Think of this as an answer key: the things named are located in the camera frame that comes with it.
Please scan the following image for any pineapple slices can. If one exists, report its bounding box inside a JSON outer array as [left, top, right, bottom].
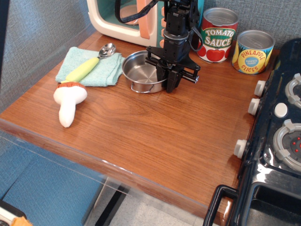
[[232, 30, 276, 75]]

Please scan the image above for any teal toy microwave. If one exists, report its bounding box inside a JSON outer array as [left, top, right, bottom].
[[87, 0, 204, 48]]

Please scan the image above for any plush white mushroom toy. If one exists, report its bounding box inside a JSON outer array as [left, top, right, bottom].
[[53, 82, 87, 128]]

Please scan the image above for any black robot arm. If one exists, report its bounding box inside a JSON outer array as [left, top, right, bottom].
[[146, 0, 200, 93]]

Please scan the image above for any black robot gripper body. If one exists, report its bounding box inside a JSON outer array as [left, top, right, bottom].
[[146, 32, 200, 83]]

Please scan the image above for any black toy stove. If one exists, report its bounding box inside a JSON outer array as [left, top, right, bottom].
[[204, 38, 301, 226]]

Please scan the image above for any orange object in corner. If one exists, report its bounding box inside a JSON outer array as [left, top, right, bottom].
[[11, 217, 32, 226]]

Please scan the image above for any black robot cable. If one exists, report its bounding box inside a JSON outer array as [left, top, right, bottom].
[[114, 0, 203, 52]]

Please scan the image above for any spoon with green handle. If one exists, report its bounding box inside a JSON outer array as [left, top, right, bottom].
[[62, 43, 116, 83]]

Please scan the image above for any light blue folded cloth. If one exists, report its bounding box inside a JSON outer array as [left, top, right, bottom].
[[55, 47, 125, 87]]

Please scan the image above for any stainless steel pan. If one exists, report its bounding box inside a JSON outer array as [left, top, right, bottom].
[[122, 50, 166, 94]]

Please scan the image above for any tomato sauce can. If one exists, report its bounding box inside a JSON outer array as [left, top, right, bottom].
[[198, 8, 239, 63]]

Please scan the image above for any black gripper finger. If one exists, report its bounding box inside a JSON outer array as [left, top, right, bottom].
[[166, 70, 182, 93], [156, 63, 168, 81]]

